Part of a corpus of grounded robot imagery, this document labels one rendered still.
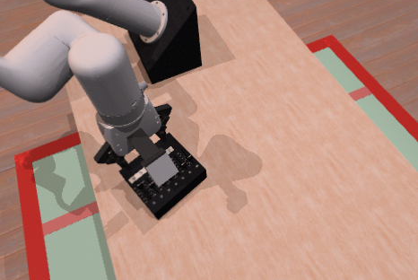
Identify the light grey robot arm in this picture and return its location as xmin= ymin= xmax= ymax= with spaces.
xmin=0 ymin=0 xmax=179 ymax=187

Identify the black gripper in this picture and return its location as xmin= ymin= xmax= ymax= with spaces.
xmin=93 ymin=94 xmax=172 ymax=171

